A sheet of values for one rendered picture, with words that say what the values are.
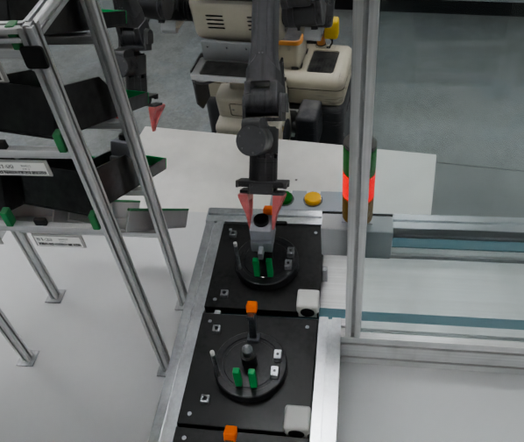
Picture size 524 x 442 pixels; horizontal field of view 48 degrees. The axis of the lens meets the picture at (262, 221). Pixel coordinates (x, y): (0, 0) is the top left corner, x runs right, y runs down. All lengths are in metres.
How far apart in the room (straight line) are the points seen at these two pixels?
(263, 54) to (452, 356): 0.70
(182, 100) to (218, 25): 1.80
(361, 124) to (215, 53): 1.06
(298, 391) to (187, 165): 0.85
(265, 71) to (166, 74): 2.68
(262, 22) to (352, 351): 0.68
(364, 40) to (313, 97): 1.43
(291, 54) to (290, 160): 0.55
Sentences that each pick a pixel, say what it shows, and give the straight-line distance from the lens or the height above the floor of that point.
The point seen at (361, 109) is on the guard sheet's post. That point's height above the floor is 1.50.
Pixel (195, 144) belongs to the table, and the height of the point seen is 0.86.
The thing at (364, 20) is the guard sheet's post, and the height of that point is 1.63.
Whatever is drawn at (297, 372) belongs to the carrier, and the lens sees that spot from 1.15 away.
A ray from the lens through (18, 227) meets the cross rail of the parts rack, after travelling 1.04.
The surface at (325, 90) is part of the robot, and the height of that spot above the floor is 0.76.
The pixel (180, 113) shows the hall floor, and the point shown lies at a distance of 3.46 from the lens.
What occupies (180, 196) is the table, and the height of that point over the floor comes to 0.86.
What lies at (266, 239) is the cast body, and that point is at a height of 1.09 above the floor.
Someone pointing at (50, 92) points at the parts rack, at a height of 1.57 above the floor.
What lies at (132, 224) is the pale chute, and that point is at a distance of 1.15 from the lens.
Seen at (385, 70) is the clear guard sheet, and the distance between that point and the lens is 0.77.
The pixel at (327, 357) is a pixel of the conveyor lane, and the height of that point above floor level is 0.95.
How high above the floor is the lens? 1.97
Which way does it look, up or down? 46 degrees down
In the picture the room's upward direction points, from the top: 7 degrees counter-clockwise
